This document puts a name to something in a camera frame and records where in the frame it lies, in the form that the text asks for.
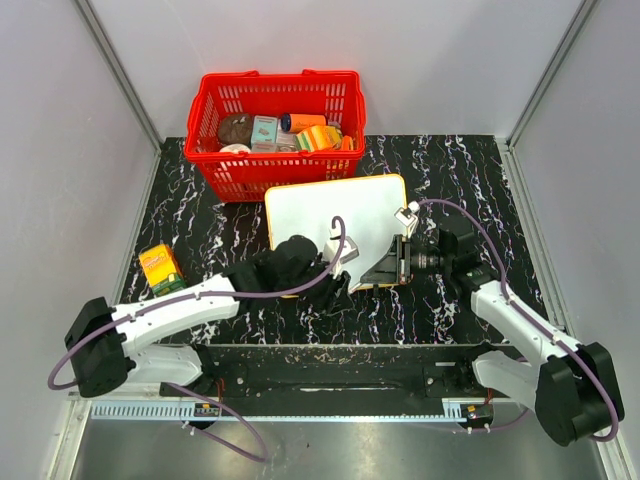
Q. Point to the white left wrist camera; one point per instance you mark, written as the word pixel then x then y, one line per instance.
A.
pixel 338 250

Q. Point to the red plastic shopping basket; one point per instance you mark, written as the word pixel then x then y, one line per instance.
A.
pixel 245 177

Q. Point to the grey cable duct rail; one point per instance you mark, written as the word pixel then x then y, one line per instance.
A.
pixel 318 407

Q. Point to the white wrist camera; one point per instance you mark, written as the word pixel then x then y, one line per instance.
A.
pixel 338 250
pixel 408 217

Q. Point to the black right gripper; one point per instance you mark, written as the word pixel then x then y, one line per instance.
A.
pixel 393 260

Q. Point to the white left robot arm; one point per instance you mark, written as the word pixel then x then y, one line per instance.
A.
pixel 110 346

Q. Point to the white round container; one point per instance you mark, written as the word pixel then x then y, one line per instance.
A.
pixel 235 149

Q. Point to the orange juice carton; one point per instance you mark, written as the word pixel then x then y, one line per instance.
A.
pixel 161 270

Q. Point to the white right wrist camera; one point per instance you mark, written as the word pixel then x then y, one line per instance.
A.
pixel 408 217

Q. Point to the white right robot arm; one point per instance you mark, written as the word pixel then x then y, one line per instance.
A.
pixel 570 387

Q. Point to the orange cylindrical can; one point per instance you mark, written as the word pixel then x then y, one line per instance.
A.
pixel 295 123

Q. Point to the pink small box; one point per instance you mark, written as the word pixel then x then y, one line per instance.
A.
pixel 265 147

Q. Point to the brown round bread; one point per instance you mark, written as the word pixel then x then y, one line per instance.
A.
pixel 235 129

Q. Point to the orange yellow snack box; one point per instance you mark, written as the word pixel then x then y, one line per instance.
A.
pixel 319 138

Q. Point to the teal small box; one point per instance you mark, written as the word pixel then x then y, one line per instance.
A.
pixel 264 129

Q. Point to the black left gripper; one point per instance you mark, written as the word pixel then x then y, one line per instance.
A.
pixel 335 297

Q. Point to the yellow framed whiteboard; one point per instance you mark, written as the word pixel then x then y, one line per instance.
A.
pixel 367 206

